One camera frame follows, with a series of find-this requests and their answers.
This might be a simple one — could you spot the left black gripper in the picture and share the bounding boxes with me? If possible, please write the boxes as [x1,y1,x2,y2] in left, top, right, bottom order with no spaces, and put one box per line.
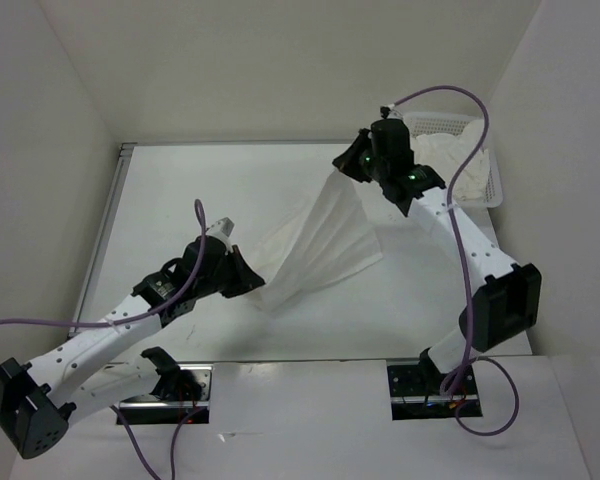
[196,245,265,299]

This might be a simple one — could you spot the white skirt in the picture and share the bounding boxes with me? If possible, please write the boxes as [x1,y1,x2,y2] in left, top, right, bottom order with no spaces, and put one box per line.
[247,171,383,311]

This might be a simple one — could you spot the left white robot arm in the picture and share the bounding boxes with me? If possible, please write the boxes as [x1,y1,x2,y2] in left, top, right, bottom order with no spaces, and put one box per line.
[0,236,265,459]

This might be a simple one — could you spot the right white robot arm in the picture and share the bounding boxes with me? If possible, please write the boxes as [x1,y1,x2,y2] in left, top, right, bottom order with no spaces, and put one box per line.
[333,118,542,393]

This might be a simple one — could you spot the white skirts in basket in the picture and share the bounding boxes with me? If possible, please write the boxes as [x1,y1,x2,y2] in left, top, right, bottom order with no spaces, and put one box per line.
[405,117,490,202]

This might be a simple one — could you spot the white plastic basket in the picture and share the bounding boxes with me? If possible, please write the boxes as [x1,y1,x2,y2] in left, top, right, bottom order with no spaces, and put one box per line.
[403,112,503,208]

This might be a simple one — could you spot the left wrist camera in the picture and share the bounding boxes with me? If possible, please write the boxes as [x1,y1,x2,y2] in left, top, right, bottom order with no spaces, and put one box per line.
[205,217,235,251]

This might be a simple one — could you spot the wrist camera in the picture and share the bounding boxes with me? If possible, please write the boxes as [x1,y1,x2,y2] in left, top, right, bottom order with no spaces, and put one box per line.
[205,217,235,251]
[379,104,404,122]

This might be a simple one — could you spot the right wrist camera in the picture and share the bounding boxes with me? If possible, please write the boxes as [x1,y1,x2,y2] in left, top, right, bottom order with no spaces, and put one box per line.
[379,104,404,122]

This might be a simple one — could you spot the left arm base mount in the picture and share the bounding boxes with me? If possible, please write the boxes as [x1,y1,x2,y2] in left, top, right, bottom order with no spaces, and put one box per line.
[117,363,213,426]

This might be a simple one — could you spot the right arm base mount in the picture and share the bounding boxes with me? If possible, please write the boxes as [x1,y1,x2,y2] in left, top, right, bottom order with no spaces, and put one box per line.
[386,359,482,421]

